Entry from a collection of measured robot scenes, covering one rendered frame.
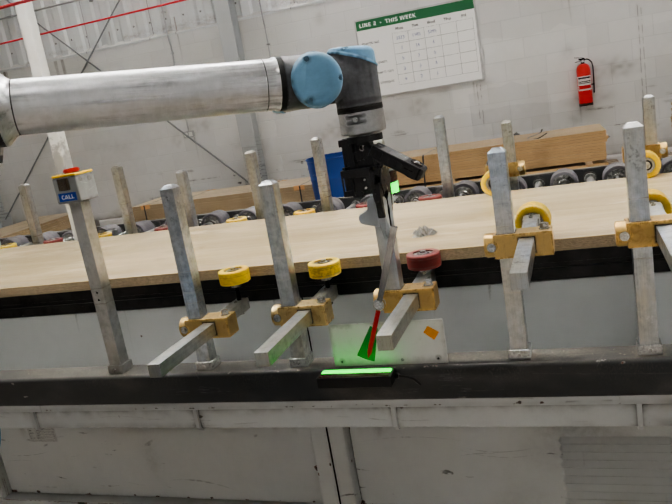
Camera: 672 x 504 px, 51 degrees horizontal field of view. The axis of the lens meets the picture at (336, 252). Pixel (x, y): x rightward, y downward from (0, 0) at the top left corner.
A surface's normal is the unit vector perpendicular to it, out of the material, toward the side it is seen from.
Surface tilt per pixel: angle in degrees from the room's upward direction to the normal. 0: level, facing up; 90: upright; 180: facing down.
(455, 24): 90
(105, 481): 90
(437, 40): 90
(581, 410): 90
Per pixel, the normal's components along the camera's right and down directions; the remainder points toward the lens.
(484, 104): -0.28, 0.26
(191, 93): 0.28, 0.25
